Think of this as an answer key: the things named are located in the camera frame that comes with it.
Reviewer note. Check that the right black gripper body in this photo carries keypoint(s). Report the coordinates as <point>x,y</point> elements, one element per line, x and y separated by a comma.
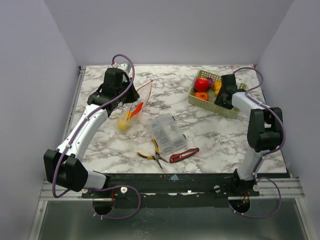
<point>220,97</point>

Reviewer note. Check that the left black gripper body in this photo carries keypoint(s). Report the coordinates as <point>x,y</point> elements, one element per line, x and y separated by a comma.
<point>129,96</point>

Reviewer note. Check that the red toy chili pepper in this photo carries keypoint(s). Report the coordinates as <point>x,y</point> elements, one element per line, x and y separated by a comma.
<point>136,111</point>

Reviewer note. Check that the clear zip top bag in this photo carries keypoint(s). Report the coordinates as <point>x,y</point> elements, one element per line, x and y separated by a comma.
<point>144,95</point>

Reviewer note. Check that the yellow toy mango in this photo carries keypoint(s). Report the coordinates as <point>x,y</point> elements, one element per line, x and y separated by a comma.
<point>123,124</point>

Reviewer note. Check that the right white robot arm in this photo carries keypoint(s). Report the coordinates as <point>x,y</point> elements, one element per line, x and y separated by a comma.
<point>265,133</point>

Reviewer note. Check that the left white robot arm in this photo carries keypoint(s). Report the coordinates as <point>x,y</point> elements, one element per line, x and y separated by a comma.
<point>63,166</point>

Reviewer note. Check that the yellow toy bell pepper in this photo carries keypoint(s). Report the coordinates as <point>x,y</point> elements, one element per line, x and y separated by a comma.
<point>216,87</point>

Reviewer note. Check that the purple toy onion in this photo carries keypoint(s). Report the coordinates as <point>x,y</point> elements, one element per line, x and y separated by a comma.
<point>211,82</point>

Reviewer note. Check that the orange toy pumpkin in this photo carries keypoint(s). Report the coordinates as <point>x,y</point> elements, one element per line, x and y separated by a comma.
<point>202,95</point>

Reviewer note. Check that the beige perforated plastic basket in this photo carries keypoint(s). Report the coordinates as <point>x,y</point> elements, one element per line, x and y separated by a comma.
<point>210,103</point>

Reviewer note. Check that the red toy apple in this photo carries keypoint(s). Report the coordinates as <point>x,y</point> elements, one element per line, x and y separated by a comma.
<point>201,84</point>

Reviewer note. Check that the clear plastic parts box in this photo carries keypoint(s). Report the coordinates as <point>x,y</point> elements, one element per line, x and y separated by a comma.
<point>167,134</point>

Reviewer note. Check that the red black utility knife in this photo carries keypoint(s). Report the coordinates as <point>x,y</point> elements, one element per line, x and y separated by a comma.
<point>183,155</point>

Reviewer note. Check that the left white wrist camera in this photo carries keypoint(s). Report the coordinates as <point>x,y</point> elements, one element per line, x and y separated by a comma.
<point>126,67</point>

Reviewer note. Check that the yellow handled pliers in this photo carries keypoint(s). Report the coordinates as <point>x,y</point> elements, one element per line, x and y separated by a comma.
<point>157,157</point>

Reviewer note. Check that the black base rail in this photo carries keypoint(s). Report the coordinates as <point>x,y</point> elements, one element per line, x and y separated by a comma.
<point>181,190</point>

